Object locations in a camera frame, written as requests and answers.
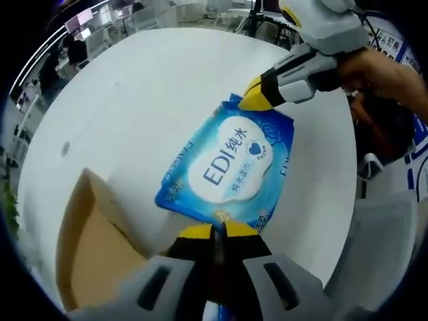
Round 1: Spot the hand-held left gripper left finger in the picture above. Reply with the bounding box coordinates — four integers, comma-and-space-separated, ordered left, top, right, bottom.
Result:
66, 223, 215, 321

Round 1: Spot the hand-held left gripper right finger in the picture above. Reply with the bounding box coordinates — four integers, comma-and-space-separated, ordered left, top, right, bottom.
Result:
222, 220, 335, 321

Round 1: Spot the brown cardboard shoe box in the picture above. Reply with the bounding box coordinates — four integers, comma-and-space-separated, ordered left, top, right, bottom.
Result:
55, 167, 175, 312

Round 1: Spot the blue soft wipes pack item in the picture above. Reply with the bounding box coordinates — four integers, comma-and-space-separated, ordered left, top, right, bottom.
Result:
155, 93, 296, 231

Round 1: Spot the person's right hand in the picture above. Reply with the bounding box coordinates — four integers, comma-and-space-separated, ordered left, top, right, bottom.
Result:
334, 49, 421, 103

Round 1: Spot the black tripod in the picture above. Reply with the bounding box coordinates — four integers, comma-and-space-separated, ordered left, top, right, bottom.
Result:
233, 0, 302, 51

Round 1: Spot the person's head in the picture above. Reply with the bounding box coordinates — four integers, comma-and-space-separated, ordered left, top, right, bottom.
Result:
349, 95, 415, 170

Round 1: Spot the grey mesh office chair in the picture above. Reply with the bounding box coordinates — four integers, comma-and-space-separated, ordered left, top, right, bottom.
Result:
324, 193, 422, 321

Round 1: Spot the pink lit monitor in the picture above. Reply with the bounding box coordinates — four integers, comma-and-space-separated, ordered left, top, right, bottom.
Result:
65, 8, 93, 34

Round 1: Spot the long curved ceiling light strip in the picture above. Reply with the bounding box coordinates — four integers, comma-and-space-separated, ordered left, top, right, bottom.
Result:
9, 25, 66, 98

